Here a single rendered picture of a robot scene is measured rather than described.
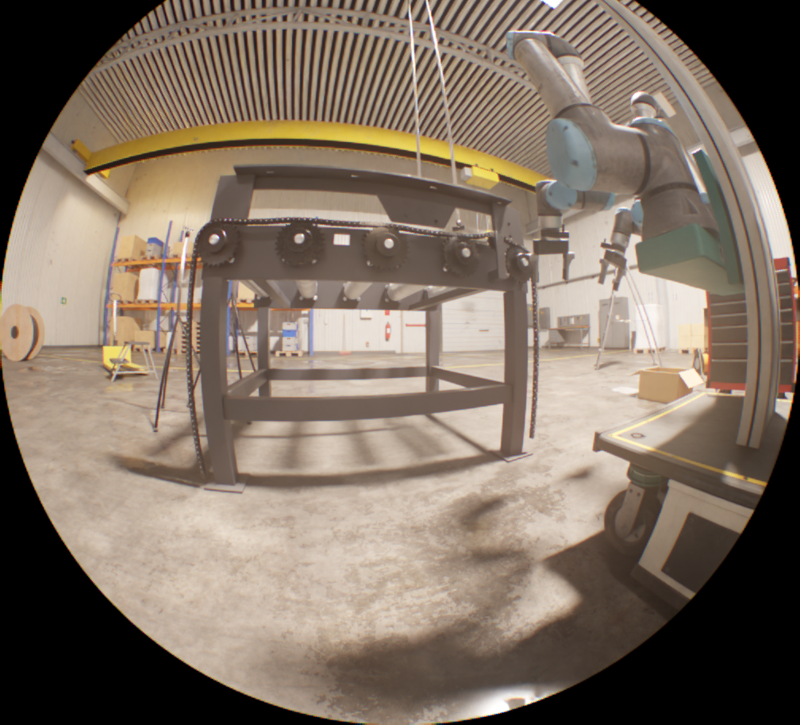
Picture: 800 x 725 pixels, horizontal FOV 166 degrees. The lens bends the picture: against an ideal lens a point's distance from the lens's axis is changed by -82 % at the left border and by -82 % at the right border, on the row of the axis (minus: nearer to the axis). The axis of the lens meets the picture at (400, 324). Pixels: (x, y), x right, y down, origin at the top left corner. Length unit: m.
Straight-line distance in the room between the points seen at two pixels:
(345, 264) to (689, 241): 0.95
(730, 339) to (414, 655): 2.19
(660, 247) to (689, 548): 0.53
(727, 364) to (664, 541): 1.73
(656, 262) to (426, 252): 0.79
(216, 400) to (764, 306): 1.42
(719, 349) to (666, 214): 1.72
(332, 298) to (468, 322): 9.94
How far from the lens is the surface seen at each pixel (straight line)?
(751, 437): 0.70
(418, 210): 1.14
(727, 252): 0.70
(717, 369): 2.26
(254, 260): 1.00
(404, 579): 0.71
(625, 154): 0.60
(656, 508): 0.75
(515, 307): 1.21
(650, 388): 2.58
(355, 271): 0.97
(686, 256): 0.56
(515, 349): 1.20
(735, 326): 2.22
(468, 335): 11.54
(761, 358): 0.68
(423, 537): 0.82
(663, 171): 0.65
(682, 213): 0.60
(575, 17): 9.36
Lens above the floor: 0.54
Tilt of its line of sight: 3 degrees up
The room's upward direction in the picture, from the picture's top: straight up
